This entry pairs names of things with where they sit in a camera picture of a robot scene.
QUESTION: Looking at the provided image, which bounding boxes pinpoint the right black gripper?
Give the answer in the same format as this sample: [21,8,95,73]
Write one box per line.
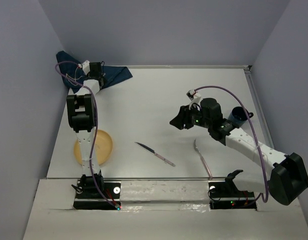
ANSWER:
[168,102,211,130]

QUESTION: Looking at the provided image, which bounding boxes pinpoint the dark blue cloth placemat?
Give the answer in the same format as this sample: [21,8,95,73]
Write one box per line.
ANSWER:
[56,51,133,93]

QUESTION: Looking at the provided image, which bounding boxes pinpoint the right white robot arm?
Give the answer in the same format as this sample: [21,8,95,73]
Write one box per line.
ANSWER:
[170,98,308,206]

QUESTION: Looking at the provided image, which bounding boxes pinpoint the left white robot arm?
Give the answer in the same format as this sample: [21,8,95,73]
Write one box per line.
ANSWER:
[67,61,104,198]

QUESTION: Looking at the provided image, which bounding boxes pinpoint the dark blue cup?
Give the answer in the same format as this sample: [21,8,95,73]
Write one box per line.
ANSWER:
[228,106,254,128]

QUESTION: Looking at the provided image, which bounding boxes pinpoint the yellow plate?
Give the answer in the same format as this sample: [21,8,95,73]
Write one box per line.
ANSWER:
[73,129,113,165]

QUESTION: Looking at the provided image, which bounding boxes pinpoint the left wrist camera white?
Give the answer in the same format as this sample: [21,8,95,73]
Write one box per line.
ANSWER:
[78,60,90,75]

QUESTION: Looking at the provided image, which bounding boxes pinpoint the fork with pink handle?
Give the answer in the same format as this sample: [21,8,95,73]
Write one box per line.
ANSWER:
[193,139,213,179]

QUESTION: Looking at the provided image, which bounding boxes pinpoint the knife with pink handle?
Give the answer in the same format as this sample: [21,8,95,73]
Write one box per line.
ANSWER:
[135,142,176,167]

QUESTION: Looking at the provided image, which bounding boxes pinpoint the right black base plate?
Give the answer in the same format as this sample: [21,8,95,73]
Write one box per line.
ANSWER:
[207,182,257,210]

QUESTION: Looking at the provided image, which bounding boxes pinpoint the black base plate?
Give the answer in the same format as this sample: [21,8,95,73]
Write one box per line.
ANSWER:
[207,182,257,210]
[73,181,121,211]

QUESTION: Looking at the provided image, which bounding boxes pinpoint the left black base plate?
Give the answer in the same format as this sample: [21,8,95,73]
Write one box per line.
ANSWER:
[73,181,121,211]

